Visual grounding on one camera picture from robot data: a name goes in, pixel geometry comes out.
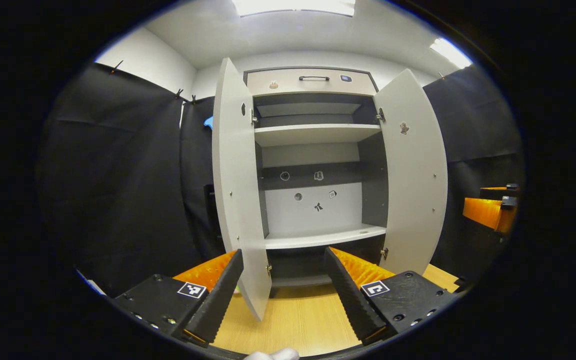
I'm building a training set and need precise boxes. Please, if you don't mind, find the computer monitor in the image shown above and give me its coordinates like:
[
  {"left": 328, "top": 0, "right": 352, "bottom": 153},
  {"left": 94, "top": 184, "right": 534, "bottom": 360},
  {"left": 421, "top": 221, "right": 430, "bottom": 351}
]
[{"left": 75, "top": 270, "right": 108, "bottom": 297}]

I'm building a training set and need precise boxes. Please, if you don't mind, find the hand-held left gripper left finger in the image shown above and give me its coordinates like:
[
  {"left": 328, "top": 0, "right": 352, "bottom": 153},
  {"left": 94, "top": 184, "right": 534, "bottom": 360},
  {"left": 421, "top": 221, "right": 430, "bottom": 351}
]
[{"left": 113, "top": 249, "right": 245, "bottom": 347}]

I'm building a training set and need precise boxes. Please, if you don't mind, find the small ceiling light panel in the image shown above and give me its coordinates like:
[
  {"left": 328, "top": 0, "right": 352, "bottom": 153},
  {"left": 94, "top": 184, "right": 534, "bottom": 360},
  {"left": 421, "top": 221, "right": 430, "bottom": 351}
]
[{"left": 429, "top": 37, "right": 473, "bottom": 70}]

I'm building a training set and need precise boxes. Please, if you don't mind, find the grey double-door shoe cabinet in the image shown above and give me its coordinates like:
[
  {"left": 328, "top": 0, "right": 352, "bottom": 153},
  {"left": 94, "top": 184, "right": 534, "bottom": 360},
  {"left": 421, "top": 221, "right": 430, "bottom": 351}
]
[{"left": 211, "top": 57, "right": 449, "bottom": 323}]

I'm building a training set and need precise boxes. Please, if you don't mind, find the large ceiling light panel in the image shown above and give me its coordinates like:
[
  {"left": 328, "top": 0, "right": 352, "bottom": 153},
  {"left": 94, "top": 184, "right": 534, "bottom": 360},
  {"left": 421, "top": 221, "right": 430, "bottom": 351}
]
[{"left": 232, "top": 0, "right": 356, "bottom": 17}]

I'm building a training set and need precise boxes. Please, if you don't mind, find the thin white cabinet shelf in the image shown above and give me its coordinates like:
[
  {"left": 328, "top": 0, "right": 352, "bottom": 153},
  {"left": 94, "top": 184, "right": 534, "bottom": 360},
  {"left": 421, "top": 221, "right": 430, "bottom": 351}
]
[{"left": 254, "top": 124, "right": 383, "bottom": 148}]

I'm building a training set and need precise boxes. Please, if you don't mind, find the thick white cabinet shelf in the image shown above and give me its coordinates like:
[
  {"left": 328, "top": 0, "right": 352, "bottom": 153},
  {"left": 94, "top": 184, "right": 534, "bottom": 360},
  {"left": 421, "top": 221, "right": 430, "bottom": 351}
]
[{"left": 264, "top": 225, "right": 387, "bottom": 250}]

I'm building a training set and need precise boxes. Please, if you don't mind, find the grey cabinet drawer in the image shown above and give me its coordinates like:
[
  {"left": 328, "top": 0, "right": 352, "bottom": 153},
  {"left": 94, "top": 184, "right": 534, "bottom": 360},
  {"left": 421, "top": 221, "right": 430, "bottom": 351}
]
[{"left": 245, "top": 68, "right": 379, "bottom": 98}]

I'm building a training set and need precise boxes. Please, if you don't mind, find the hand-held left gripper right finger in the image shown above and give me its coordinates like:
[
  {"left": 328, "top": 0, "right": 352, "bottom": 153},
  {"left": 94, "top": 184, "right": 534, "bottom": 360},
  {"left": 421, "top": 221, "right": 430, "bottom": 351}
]
[{"left": 323, "top": 247, "right": 459, "bottom": 346}]

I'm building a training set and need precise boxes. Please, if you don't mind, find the black backdrop cloth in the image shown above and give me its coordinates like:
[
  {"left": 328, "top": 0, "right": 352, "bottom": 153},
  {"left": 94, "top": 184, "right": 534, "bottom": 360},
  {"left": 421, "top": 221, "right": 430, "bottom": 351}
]
[{"left": 38, "top": 62, "right": 524, "bottom": 297}]

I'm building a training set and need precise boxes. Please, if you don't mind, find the grey cabinet door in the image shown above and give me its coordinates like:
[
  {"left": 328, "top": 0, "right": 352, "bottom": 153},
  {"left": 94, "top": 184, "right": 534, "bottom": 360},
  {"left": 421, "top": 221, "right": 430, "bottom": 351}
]
[
  {"left": 204, "top": 57, "right": 273, "bottom": 323},
  {"left": 372, "top": 69, "right": 449, "bottom": 276}
]

